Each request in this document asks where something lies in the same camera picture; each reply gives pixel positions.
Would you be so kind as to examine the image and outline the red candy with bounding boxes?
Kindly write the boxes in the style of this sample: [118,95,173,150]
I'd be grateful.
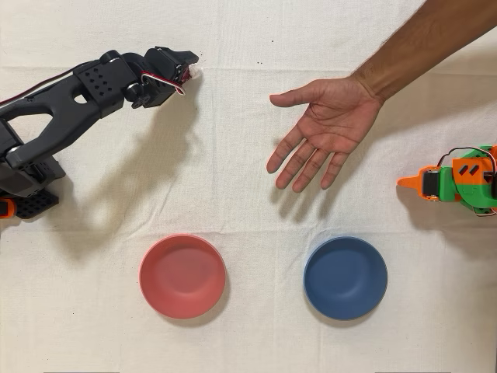
[182,64,204,83]

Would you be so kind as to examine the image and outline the pink bowl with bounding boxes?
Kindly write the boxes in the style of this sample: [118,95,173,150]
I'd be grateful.
[138,232,228,320]

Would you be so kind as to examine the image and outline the white tablecloth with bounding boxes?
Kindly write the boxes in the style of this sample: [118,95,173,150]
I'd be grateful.
[0,0,497,373]

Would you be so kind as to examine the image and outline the person's bare forearm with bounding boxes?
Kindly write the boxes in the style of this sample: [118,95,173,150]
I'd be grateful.
[350,0,497,105]

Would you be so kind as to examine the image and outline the red white gripper servo cable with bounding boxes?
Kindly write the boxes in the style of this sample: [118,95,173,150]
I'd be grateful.
[140,71,187,96]

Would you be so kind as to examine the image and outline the red white arm cable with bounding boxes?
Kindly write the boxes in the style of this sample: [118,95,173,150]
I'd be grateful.
[0,66,81,108]

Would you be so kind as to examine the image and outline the blue bowl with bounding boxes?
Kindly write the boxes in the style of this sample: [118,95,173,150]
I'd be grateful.
[302,235,388,322]

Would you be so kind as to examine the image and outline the person's bare hand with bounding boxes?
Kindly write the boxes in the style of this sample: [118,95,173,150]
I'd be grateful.
[266,76,386,193]

